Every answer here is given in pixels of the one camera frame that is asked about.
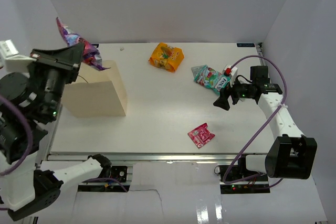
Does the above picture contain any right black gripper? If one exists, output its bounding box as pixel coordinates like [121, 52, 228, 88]
[214, 74, 255, 111]

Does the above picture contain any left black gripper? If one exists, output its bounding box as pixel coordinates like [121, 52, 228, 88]
[32, 40, 87, 119]

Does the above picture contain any purple cherry candy bag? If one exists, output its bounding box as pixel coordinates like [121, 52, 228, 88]
[56, 17, 111, 72]

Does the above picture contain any orange yellow snack bag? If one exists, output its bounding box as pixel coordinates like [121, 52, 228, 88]
[148, 42, 184, 72]

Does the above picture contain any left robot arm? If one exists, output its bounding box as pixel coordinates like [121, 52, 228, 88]
[1, 40, 111, 221]

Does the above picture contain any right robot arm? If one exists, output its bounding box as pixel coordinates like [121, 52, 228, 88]
[214, 66, 317, 182]

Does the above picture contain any teal fruit candy bag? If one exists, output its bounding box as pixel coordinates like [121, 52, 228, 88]
[191, 65, 230, 94]

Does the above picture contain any beige paper bag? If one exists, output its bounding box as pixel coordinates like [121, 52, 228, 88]
[61, 60, 128, 118]

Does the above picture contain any red snack packet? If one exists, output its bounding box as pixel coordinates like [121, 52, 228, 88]
[187, 123, 215, 148]

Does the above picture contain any blue table label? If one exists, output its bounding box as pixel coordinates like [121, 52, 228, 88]
[236, 43, 255, 48]

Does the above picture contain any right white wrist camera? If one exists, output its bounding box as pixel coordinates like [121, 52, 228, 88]
[222, 65, 238, 85]

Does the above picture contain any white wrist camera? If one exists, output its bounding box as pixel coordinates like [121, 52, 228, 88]
[222, 65, 238, 85]
[0, 40, 34, 72]

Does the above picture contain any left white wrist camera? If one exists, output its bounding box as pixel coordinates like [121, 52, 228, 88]
[0, 40, 34, 72]

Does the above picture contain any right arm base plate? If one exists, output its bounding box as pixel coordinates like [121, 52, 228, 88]
[214, 165, 270, 195]

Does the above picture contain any aluminium front rail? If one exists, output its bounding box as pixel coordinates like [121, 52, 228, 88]
[47, 152, 271, 162]

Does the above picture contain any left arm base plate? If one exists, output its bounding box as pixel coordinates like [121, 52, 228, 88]
[78, 166, 130, 193]

